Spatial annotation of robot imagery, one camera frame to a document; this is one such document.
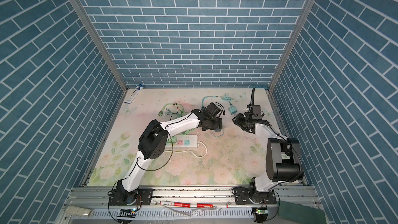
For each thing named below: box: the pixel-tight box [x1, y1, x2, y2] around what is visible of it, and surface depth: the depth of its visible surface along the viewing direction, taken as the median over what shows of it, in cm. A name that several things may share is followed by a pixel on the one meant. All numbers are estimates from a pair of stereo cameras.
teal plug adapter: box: [228, 104, 238, 115], surface depth 107 cm
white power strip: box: [165, 134, 198, 149], surface depth 91 cm
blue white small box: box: [123, 84, 145, 105], surface depth 118 cm
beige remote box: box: [64, 205, 94, 217], surface depth 69 cm
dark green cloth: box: [277, 200, 328, 224], surface depth 72 cm
